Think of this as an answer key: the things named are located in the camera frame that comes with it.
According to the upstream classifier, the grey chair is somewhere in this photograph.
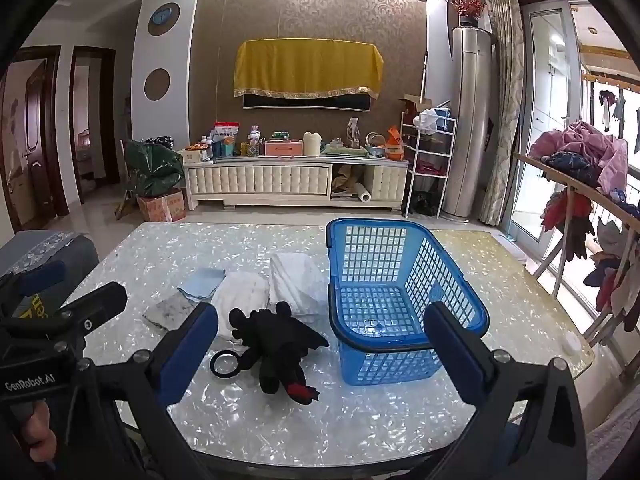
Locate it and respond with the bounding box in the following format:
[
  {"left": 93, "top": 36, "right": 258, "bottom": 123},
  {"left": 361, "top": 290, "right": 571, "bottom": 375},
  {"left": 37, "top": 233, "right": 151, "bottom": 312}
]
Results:
[{"left": 0, "top": 231, "right": 101, "bottom": 282}]

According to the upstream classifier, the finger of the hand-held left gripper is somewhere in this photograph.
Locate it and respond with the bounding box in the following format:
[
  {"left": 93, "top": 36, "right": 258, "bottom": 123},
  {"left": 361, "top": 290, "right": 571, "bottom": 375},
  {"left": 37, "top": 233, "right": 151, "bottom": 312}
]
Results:
[
  {"left": 7, "top": 281, "right": 129, "bottom": 342},
  {"left": 14, "top": 260, "right": 68, "bottom": 299}
]

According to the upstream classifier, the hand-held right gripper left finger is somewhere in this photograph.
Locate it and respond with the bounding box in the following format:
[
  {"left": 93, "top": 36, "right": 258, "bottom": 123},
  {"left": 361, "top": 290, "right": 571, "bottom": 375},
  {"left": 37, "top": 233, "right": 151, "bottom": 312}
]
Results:
[{"left": 74, "top": 301, "right": 221, "bottom": 480}]

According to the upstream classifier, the round brown wall plaque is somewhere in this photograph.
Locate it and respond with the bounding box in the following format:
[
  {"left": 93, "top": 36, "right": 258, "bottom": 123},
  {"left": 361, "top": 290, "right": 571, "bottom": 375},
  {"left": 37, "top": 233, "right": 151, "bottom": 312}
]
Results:
[{"left": 144, "top": 67, "right": 171, "bottom": 101}]

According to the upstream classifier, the blue plastic basket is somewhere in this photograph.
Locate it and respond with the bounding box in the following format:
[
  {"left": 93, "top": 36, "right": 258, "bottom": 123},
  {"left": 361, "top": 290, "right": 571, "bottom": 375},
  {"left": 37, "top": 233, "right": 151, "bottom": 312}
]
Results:
[{"left": 326, "top": 218, "right": 491, "bottom": 387}]

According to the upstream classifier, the orange bag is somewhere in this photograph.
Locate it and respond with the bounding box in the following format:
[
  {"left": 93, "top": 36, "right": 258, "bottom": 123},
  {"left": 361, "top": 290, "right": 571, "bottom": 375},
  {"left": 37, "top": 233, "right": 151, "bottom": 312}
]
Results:
[{"left": 385, "top": 126, "right": 406, "bottom": 162}]

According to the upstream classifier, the green bag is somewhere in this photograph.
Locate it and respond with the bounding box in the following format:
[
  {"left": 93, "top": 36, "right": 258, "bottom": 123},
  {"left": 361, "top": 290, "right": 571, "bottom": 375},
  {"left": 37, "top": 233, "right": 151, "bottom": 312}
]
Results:
[{"left": 124, "top": 139, "right": 185, "bottom": 199}]

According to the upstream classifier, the light blue cloth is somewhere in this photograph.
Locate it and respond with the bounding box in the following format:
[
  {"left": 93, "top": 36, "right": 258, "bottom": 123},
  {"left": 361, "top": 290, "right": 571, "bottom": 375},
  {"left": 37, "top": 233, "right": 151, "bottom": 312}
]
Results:
[{"left": 176, "top": 267, "right": 227, "bottom": 304}]

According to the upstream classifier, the vase with red flowers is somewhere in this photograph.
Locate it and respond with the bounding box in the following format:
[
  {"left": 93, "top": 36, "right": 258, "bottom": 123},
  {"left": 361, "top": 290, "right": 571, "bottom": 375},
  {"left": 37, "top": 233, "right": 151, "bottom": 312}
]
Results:
[{"left": 450, "top": 0, "right": 489, "bottom": 29}]

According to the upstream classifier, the yellow cloth cover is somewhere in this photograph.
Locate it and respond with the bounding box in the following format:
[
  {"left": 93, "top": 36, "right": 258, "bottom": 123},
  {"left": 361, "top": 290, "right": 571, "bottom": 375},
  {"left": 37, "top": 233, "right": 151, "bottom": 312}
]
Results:
[{"left": 234, "top": 39, "right": 385, "bottom": 102}]

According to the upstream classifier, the person's left hand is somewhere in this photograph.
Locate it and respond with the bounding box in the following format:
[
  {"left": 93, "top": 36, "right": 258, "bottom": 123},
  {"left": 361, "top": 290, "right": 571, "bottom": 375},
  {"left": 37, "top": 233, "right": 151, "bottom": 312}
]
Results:
[{"left": 15, "top": 402, "right": 59, "bottom": 467}]

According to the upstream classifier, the small white disc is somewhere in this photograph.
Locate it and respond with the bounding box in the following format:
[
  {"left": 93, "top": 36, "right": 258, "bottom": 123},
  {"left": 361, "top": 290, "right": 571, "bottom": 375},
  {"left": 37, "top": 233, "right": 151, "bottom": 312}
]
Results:
[{"left": 559, "top": 332, "right": 582, "bottom": 359}]

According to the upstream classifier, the standing air conditioner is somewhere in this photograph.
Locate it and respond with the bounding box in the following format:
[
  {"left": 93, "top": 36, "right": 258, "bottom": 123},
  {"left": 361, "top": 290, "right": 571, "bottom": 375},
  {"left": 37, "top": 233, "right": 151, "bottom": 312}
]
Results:
[{"left": 442, "top": 26, "right": 496, "bottom": 221}]

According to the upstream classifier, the dark wooden door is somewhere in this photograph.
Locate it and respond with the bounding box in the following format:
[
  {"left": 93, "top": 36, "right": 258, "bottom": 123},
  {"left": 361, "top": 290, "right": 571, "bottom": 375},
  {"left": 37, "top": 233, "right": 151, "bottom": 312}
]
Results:
[{"left": 0, "top": 47, "right": 69, "bottom": 232}]

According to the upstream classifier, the patterned curtain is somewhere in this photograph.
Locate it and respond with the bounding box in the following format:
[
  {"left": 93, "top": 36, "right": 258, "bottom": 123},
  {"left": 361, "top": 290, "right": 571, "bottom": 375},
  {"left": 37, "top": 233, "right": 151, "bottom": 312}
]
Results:
[{"left": 477, "top": 0, "right": 524, "bottom": 226}]

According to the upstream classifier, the black dragon plush toy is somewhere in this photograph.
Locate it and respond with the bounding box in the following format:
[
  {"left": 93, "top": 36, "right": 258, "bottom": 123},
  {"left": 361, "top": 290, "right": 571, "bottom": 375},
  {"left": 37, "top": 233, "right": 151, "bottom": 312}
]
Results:
[{"left": 228, "top": 301, "right": 331, "bottom": 406}]

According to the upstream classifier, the grey cloth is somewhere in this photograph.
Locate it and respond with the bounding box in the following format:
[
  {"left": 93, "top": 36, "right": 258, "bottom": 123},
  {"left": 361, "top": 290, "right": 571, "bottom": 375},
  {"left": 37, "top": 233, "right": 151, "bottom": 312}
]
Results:
[{"left": 142, "top": 294, "right": 199, "bottom": 331}]

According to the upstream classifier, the cardboard box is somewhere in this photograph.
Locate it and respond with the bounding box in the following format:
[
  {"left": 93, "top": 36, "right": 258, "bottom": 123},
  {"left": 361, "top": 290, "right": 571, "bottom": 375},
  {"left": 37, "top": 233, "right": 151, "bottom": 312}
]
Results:
[{"left": 136, "top": 187, "right": 187, "bottom": 224}]

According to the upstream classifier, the cream television cabinet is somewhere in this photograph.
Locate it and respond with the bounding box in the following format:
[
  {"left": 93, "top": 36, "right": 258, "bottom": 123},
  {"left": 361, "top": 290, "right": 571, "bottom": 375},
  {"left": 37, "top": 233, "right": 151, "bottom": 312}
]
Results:
[{"left": 183, "top": 155, "right": 410, "bottom": 213}]

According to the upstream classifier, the black ring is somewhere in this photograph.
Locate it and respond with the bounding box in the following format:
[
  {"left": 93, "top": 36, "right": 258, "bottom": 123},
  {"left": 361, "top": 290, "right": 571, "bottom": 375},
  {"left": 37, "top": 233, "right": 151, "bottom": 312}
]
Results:
[{"left": 209, "top": 350, "right": 242, "bottom": 379}]

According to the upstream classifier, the white fluffy towel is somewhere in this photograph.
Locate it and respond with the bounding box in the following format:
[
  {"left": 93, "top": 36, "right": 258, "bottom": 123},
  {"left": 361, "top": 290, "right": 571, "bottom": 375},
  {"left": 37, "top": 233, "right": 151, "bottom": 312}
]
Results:
[{"left": 210, "top": 271, "right": 271, "bottom": 343}]

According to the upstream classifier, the wooden clothes rack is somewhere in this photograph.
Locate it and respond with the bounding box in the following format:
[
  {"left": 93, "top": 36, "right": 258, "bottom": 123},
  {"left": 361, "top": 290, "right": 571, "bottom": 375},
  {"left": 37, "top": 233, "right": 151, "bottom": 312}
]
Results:
[{"left": 515, "top": 152, "right": 640, "bottom": 348}]

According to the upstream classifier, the white wire rack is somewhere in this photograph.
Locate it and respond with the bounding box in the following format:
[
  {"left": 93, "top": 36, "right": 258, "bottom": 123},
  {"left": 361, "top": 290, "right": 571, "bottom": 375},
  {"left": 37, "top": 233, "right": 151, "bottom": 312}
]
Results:
[{"left": 401, "top": 109, "right": 457, "bottom": 220}]

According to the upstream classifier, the black television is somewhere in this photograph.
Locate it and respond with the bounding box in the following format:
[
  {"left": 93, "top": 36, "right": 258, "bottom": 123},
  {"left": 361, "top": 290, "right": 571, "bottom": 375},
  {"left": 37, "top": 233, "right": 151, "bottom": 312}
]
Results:
[{"left": 242, "top": 92, "right": 374, "bottom": 112}]

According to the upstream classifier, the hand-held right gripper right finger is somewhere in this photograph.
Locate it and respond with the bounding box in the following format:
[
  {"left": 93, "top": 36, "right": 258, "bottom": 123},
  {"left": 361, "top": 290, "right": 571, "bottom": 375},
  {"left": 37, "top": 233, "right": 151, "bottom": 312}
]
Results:
[{"left": 424, "top": 301, "right": 589, "bottom": 480}]

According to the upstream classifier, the pink box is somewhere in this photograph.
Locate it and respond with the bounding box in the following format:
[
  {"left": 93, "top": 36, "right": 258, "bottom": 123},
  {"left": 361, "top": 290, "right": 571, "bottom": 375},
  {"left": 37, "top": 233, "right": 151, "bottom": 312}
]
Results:
[{"left": 264, "top": 141, "right": 305, "bottom": 157}]

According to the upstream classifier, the pink clothes pile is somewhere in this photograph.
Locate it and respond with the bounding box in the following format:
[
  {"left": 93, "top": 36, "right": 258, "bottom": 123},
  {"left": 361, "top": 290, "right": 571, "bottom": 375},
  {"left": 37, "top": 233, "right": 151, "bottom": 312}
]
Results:
[{"left": 529, "top": 120, "right": 629, "bottom": 197}]

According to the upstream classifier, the round blue wall plaque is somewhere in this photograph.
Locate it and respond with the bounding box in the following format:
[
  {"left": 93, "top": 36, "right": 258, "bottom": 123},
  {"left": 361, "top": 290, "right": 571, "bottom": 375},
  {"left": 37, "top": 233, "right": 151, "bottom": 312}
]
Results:
[{"left": 147, "top": 2, "right": 181, "bottom": 37}]

